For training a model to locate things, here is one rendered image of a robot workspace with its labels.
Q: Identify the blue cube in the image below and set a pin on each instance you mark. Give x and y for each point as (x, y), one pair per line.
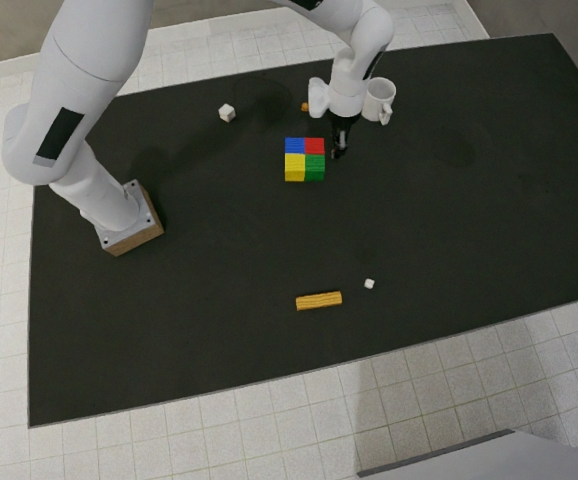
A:
(294, 145)

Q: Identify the green cube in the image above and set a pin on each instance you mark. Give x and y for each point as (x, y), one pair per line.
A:
(314, 167)

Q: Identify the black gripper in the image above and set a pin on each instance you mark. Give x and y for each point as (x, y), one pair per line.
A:
(341, 130)

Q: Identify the white mug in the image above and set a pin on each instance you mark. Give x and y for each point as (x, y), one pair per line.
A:
(374, 110)

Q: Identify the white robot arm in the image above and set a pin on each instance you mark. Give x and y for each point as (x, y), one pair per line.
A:
(91, 50)

